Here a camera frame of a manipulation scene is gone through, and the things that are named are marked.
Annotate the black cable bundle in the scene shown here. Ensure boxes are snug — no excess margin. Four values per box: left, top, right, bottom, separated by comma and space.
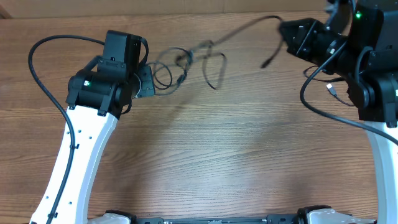
146, 14, 285, 96

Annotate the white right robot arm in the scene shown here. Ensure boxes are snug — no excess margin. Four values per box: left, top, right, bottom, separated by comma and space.
279, 0, 397, 223

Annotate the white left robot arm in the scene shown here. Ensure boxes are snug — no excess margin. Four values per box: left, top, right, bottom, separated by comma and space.
28, 30, 154, 223

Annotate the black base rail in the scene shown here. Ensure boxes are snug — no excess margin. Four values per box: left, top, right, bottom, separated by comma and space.
86, 204, 377, 224

